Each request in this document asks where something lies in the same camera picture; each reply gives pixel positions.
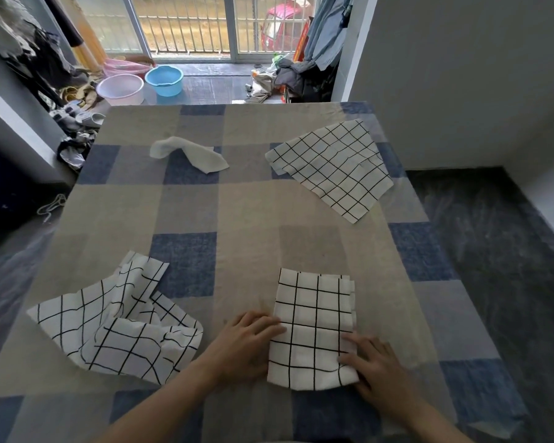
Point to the blue beige plaid tablecloth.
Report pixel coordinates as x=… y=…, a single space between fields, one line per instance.
x=244 y=212

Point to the red car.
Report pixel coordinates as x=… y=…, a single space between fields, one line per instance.
x=284 y=23

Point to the deep pink basin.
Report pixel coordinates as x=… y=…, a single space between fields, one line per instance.
x=124 y=66

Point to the blue basin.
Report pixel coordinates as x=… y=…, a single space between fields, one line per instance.
x=164 y=80

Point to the yellow curtain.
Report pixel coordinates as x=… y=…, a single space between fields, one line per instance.
x=85 y=32

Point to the heap of dark clothes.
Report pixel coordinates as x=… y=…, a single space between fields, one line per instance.
x=300 y=80

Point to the pale pink basin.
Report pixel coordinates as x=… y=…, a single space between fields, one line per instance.
x=120 y=89

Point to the rack of hanging clothes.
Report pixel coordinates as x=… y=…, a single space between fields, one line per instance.
x=32 y=46

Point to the dark blue suitcase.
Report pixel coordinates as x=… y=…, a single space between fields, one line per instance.
x=4 y=179

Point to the person's right hand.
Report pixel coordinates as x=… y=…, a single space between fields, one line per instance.
x=385 y=378

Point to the pile of shoes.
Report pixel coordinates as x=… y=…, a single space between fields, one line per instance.
x=76 y=129

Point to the person's left forearm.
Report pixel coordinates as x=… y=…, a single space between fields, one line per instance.
x=166 y=410

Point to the person's left hand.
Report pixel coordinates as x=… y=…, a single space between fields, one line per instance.
x=240 y=350

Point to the plain white cloth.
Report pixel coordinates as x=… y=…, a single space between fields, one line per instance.
x=203 y=159

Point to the white black-checked cloth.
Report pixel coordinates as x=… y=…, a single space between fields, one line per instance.
x=337 y=170
x=115 y=341
x=309 y=318

